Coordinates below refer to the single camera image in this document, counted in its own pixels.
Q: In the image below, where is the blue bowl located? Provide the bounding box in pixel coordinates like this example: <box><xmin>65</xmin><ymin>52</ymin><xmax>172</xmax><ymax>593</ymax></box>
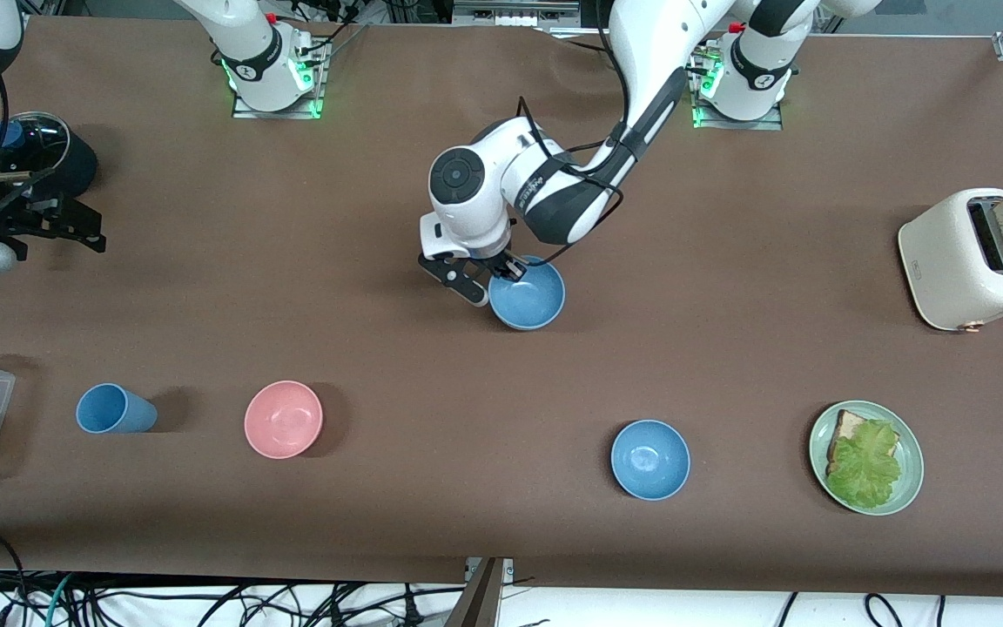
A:
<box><xmin>488</xmin><ymin>255</ymin><xmax>567</xmax><ymax>331</ymax></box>
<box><xmin>610</xmin><ymin>419</ymin><xmax>692</xmax><ymax>502</ymax></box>

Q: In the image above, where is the pink bowl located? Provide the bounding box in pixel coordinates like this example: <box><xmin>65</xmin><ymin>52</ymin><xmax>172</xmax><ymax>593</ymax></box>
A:
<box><xmin>244</xmin><ymin>381</ymin><xmax>325</xmax><ymax>460</ymax></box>

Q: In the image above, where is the black round jar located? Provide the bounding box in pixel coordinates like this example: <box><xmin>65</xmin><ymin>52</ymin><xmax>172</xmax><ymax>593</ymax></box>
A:
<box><xmin>0</xmin><ymin>111</ymin><xmax>99</xmax><ymax>199</ymax></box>

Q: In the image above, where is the brown table cover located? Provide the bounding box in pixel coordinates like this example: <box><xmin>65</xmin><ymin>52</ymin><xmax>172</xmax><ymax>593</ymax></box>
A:
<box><xmin>0</xmin><ymin>16</ymin><xmax>1003</xmax><ymax>600</ymax></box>

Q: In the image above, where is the blue cup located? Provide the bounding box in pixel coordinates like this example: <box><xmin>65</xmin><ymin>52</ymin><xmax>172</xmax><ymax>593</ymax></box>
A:
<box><xmin>75</xmin><ymin>383</ymin><xmax>158</xmax><ymax>435</ymax></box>

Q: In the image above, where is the grey power strip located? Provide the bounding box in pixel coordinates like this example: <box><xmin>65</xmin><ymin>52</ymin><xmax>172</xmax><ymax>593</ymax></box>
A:
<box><xmin>452</xmin><ymin>0</ymin><xmax>582</xmax><ymax>27</ymax></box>

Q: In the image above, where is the dark metal pole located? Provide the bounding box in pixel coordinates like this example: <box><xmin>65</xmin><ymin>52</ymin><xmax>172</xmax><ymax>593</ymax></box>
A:
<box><xmin>445</xmin><ymin>557</ymin><xmax>504</xmax><ymax>627</ymax></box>

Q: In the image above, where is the bread slice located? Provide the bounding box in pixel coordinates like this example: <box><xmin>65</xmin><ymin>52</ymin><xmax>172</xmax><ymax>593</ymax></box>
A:
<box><xmin>826</xmin><ymin>409</ymin><xmax>901</xmax><ymax>475</ymax></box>

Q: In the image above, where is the green lettuce leaf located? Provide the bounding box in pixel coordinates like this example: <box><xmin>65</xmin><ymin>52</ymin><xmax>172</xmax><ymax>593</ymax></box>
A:
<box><xmin>825</xmin><ymin>420</ymin><xmax>903</xmax><ymax>510</ymax></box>

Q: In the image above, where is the cream white toaster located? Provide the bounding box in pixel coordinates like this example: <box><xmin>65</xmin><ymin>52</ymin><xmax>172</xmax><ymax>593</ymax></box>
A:
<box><xmin>898</xmin><ymin>188</ymin><xmax>1003</xmax><ymax>333</ymax></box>

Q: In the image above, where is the green plate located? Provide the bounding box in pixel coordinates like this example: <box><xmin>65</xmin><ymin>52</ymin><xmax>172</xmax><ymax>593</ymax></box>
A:
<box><xmin>808</xmin><ymin>400</ymin><xmax>926</xmax><ymax>516</ymax></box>

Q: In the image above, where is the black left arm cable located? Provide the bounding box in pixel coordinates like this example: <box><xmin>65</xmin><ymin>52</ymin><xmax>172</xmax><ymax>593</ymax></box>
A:
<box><xmin>515</xmin><ymin>96</ymin><xmax>626</xmax><ymax>280</ymax></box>

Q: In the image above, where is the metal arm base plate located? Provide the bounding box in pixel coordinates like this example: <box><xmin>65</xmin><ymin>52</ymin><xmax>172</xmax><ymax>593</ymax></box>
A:
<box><xmin>691</xmin><ymin>48</ymin><xmax>785</xmax><ymax>131</ymax></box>
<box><xmin>232</xmin><ymin>39</ymin><xmax>330</xmax><ymax>120</ymax></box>

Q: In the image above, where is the small metal bracket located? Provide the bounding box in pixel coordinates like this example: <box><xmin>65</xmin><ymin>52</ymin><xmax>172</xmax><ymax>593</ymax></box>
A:
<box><xmin>464</xmin><ymin>557</ymin><xmax>515</xmax><ymax>583</ymax></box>

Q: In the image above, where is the teal cable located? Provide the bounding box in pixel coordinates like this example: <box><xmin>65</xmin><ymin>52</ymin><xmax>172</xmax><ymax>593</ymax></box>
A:
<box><xmin>44</xmin><ymin>572</ymin><xmax>80</xmax><ymax>627</ymax></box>

